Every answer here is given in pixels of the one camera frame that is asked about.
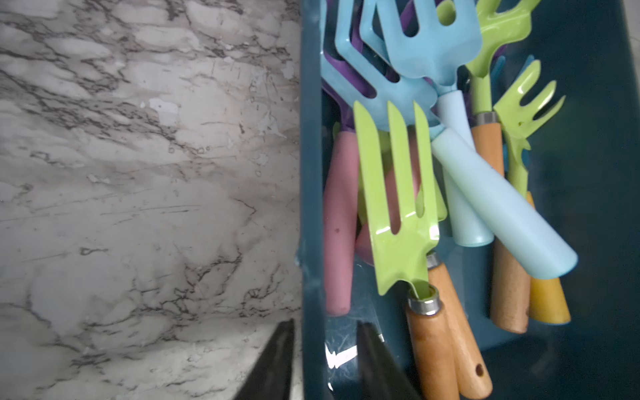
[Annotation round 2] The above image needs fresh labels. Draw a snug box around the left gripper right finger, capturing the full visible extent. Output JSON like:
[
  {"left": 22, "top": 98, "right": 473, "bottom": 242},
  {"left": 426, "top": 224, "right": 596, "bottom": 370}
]
[{"left": 357, "top": 322, "right": 422, "bottom": 400}]

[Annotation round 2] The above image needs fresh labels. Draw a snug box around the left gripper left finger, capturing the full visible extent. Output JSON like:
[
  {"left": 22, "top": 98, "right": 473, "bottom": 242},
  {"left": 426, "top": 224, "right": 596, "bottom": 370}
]
[{"left": 234, "top": 319, "right": 295, "bottom": 400}]

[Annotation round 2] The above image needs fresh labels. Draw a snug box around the green rake wooden handle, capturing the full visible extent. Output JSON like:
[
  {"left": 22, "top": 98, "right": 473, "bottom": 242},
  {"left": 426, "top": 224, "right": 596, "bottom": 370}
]
[
  {"left": 490, "top": 56, "right": 571, "bottom": 334},
  {"left": 466, "top": 0, "right": 538, "bottom": 334}
]

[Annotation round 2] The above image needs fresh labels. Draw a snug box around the light blue fork rake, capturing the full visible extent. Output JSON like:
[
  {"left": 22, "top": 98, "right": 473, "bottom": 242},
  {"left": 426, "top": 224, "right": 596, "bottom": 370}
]
[{"left": 334, "top": 1, "right": 578, "bottom": 279}]

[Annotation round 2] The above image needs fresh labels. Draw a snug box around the teal plastic storage box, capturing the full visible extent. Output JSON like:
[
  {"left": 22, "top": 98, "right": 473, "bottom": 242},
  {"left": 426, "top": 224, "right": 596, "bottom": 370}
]
[{"left": 298, "top": 1, "right": 639, "bottom": 399}]

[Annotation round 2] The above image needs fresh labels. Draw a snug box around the light blue hand rake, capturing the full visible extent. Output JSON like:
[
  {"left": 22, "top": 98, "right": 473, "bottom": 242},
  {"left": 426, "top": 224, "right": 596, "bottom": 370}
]
[{"left": 352, "top": 1, "right": 494, "bottom": 248}]

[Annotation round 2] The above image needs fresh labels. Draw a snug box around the purple fork pink handle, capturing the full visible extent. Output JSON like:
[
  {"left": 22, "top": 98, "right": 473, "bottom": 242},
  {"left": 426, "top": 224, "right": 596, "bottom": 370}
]
[{"left": 321, "top": 53, "right": 359, "bottom": 317}]

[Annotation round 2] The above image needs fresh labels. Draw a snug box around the teal rake yellow handle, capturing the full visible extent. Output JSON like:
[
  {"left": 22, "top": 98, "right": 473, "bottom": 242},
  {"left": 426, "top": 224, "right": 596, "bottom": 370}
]
[{"left": 487, "top": 53, "right": 536, "bottom": 173}]

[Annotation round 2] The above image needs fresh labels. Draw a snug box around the purple rake pink handle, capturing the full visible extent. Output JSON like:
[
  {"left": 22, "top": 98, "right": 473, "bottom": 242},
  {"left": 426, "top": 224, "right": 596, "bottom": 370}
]
[{"left": 324, "top": 0, "right": 423, "bottom": 267}]

